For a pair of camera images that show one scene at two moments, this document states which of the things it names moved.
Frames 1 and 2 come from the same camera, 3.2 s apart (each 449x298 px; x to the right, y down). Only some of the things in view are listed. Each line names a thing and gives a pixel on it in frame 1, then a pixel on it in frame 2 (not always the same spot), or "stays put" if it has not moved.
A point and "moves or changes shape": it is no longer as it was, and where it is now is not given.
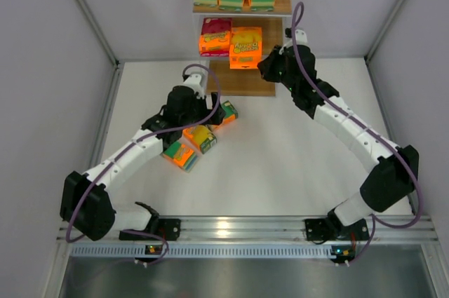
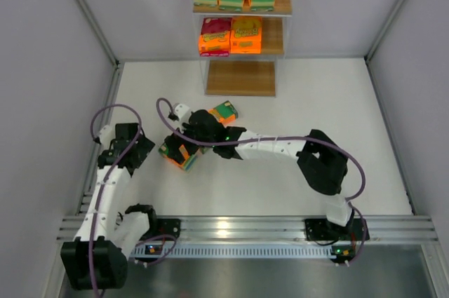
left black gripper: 213,111 → 139,147
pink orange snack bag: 215,37 stays put
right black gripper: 272,66 → 179,144
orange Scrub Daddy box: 245,48 moves or changes shape
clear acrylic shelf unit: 240,10 stays put
